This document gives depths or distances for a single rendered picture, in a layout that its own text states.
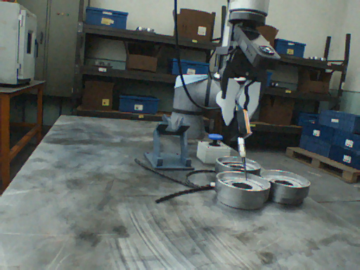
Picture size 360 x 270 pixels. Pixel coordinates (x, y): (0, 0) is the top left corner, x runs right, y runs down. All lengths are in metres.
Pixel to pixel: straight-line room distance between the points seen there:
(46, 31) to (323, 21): 4.41
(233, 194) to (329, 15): 5.59
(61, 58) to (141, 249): 4.01
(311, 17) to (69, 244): 5.60
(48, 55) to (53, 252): 4.03
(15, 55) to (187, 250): 2.40
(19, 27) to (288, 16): 4.15
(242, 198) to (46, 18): 4.04
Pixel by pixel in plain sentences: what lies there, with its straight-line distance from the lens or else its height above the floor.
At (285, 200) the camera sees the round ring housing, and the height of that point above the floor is 0.81.
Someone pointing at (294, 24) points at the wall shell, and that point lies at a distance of 5.59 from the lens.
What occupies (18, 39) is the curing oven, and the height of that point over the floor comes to 1.16.
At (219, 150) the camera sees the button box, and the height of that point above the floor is 0.84.
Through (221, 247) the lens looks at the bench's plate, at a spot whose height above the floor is 0.80.
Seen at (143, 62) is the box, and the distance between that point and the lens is 4.05.
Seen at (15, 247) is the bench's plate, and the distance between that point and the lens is 0.43.
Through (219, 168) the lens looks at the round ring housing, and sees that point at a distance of 0.70.
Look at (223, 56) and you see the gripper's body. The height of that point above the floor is 1.07.
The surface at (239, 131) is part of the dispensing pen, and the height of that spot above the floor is 0.94.
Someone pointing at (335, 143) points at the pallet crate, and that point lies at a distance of 4.53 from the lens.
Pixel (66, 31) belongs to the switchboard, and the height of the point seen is 1.42.
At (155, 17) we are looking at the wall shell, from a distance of 4.68.
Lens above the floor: 1.02
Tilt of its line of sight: 11 degrees down
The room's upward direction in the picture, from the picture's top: 7 degrees clockwise
